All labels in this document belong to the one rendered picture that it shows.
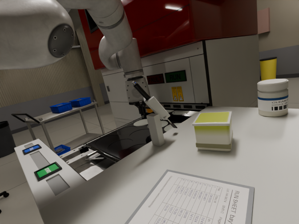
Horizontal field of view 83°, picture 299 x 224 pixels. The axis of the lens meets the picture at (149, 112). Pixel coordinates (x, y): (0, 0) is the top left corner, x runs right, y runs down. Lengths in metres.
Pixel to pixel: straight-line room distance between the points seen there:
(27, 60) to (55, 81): 6.70
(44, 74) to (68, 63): 0.92
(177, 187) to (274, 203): 0.13
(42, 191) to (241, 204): 0.39
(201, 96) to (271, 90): 0.28
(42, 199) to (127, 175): 0.18
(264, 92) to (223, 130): 0.23
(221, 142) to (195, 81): 0.40
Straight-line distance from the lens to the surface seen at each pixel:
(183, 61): 0.76
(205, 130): 0.38
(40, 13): 0.32
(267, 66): 5.99
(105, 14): 0.49
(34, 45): 0.32
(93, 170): 0.62
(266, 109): 0.58
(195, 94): 0.75
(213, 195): 0.29
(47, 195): 0.44
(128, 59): 0.72
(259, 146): 0.42
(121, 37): 0.57
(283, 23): 6.55
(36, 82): 6.95
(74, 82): 7.18
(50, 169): 0.54
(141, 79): 0.74
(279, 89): 0.56
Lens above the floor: 1.17
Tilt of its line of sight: 15 degrees down
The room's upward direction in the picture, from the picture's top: 12 degrees counter-clockwise
